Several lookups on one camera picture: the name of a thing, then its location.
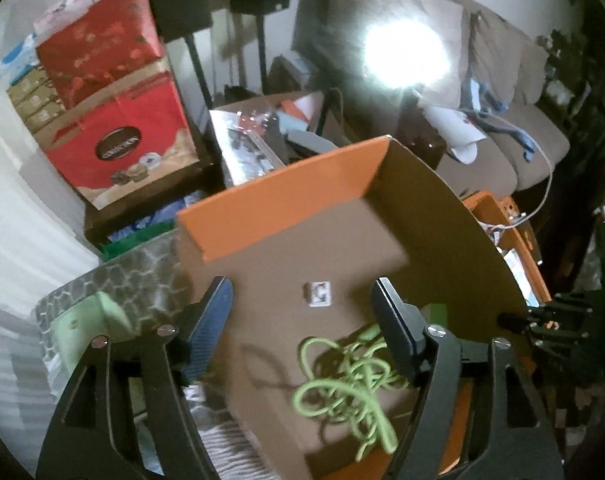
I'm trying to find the green tissue pack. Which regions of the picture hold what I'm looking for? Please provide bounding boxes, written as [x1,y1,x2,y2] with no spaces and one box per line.
[51,292,136,375]

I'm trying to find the lime green cable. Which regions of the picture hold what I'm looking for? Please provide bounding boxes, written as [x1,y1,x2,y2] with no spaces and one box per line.
[290,323,410,463]

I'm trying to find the orange cardboard box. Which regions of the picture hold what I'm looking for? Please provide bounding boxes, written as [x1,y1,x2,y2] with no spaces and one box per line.
[178,136,527,479]

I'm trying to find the white plug adapter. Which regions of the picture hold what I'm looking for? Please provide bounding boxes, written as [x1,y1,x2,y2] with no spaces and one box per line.
[305,281,332,308]

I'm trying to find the green rectangular power bank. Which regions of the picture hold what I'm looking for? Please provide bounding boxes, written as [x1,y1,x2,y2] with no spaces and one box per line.
[421,304,448,338]

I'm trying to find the orange plastic basket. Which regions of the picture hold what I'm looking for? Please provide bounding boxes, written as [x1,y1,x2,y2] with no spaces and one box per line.
[463,191,551,307]

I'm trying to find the grey white patterned blanket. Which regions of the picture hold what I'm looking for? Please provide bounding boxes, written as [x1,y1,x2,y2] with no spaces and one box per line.
[36,231,278,479]

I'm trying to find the white curtain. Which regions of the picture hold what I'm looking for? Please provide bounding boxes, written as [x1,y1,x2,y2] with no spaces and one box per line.
[0,136,98,470]

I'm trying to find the blue grey neck massager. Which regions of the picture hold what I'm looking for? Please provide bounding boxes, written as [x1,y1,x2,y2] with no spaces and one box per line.
[461,77,537,162]

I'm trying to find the brown sofa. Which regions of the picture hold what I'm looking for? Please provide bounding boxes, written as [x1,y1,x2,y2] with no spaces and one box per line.
[294,0,569,198]

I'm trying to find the red collection gift bag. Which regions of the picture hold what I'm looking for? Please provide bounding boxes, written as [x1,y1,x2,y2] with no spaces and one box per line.
[44,72,199,210]

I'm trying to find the stacked gold boxes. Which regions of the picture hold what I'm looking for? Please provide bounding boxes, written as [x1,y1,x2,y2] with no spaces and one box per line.
[6,66,66,134]

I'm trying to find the blue tissue pack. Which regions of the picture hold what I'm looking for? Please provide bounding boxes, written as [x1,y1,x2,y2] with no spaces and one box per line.
[0,32,40,88]

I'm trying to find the red floral gift box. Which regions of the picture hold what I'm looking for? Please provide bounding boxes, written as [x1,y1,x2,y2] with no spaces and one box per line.
[37,0,165,110]

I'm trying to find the white charging cable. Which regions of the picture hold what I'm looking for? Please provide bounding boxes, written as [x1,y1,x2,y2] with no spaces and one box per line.
[462,104,555,233]

